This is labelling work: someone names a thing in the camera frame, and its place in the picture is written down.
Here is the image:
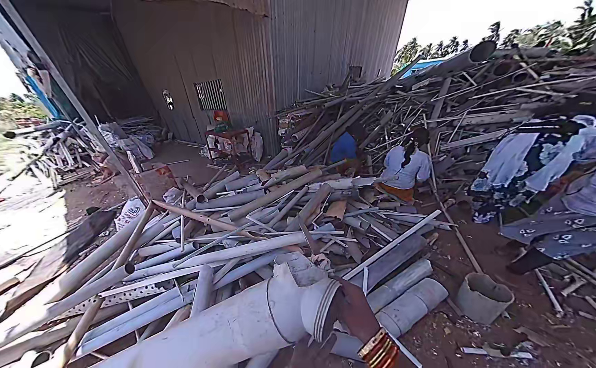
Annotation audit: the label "person's left hand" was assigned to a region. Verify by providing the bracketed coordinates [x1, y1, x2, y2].
[290, 333, 338, 368]

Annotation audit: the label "person's right hand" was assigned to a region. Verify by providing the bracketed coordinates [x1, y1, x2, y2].
[328, 276, 381, 345]

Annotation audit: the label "large grey pipe with fitting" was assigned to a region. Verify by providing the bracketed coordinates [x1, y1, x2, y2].
[89, 252, 343, 368]

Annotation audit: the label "person's right forearm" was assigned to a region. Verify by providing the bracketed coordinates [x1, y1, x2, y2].
[358, 327, 419, 368]

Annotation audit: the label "pile of scrap pipes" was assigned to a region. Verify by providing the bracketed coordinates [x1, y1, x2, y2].
[0, 165, 449, 368]

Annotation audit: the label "long thin wooden pole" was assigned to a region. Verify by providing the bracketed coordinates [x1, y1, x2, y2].
[424, 113, 484, 274]

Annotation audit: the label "grey round open pipe stub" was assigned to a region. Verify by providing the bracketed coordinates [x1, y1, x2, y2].
[456, 272, 515, 326]

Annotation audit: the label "red metal table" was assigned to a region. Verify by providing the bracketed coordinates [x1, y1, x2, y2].
[205, 128, 253, 163]

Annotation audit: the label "tall heap of scrap pipes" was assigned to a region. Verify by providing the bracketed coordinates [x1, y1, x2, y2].
[263, 40, 596, 205]

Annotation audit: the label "white sack with black print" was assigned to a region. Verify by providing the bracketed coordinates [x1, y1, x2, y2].
[115, 197, 148, 232]

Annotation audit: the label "barred window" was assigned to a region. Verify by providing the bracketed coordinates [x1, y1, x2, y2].
[194, 79, 227, 111]

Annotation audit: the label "corrugated metal shed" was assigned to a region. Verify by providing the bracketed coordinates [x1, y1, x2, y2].
[1, 0, 410, 160]

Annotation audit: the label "white plastic sacks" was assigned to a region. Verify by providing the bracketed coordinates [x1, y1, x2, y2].
[96, 122, 155, 160]

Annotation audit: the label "heap of short pipe pieces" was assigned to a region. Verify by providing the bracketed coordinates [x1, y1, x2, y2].
[2, 117, 168, 191]

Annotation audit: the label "palm trees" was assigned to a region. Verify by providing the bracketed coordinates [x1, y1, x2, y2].
[393, 0, 596, 72]

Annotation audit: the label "slanting metal post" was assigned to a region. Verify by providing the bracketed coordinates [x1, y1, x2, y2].
[0, 0, 150, 206]

